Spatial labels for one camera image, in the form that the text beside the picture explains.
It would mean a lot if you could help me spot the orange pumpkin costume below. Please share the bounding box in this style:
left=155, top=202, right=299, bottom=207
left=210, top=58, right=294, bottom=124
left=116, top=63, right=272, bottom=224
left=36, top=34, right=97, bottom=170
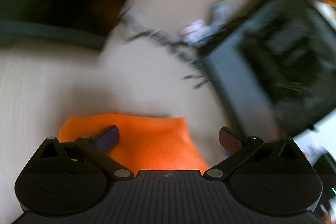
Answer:
left=59, top=113, right=209, bottom=173

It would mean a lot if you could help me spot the black cable bundle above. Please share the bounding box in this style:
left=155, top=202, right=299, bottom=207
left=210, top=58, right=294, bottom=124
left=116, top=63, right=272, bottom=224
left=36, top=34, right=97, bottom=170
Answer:
left=115, top=0, right=237, bottom=90

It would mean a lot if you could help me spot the glass-sided computer case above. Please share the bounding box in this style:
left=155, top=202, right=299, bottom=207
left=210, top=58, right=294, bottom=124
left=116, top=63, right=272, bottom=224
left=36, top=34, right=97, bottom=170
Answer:
left=200, top=0, right=335, bottom=141

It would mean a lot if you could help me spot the crumpled white tissue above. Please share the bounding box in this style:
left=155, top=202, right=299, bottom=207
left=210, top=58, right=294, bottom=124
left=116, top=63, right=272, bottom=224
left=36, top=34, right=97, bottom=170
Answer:
left=181, top=19, right=211, bottom=47

